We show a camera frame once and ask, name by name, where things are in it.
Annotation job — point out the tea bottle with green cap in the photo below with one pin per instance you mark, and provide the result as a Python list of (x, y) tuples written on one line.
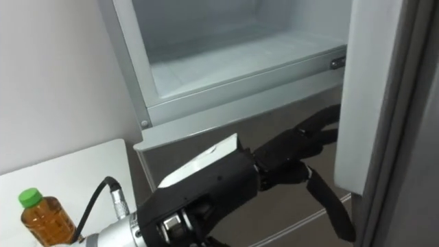
[(48, 223)]

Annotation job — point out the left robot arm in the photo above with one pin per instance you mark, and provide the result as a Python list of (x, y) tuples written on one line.
[(115, 235)]

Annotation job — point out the grey fridge door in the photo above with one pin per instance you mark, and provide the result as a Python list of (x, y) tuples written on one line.
[(372, 75)]

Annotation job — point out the grey fridge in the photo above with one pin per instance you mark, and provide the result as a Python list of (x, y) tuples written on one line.
[(240, 103)]

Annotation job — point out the white table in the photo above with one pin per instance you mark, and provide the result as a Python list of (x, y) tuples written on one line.
[(79, 164)]

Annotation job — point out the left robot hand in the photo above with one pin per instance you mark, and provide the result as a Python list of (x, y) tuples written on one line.
[(212, 182)]

